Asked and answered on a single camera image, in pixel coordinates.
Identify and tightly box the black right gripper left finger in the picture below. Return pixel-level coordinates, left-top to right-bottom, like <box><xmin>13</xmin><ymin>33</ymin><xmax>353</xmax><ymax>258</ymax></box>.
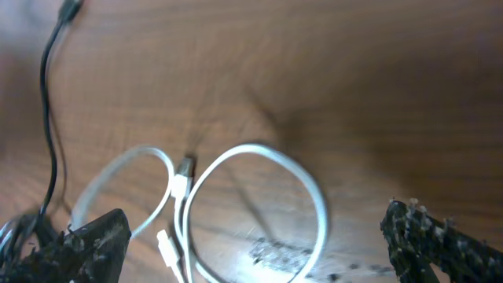
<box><xmin>1</xmin><ymin>208</ymin><xmax>132</xmax><ymax>283</ymax></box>

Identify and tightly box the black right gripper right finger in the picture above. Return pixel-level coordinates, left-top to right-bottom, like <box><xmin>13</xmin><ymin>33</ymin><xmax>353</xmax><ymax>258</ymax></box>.
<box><xmin>380</xmin><ymin>200</ymin><xmax>502</xmax><ymax>283</ymax></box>

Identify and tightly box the white USB cable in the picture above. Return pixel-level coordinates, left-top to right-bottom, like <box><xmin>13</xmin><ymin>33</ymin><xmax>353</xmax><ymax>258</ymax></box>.
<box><xmin>69</xmin><ymin>143</ymin><xmax>329</xmax><ymax>283</ymax></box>

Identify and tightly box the black USB cable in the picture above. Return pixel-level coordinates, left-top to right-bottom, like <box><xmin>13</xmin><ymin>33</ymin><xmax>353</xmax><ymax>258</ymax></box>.
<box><xmin>0</xmin><ymin>0</ymin><xmax>86</xmax><ymax>260</ymax></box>

